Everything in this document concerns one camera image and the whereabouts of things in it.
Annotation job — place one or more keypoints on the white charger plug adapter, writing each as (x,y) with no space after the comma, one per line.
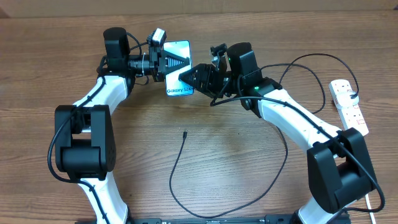
(346,99)

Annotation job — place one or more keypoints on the white power strip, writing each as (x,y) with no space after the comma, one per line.
(350,117)

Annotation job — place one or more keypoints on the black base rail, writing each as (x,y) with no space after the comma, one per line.
(199,221)

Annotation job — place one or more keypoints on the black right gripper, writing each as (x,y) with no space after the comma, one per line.
(203,77)

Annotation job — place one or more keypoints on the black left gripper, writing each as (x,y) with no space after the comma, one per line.
(159,60)

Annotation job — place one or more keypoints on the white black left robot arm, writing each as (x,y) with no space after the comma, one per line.
(83,150)

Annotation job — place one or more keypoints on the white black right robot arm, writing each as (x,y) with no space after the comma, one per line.
(340,170)

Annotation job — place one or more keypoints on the blue Samsung smartphone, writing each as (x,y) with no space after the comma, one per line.
(174,87)

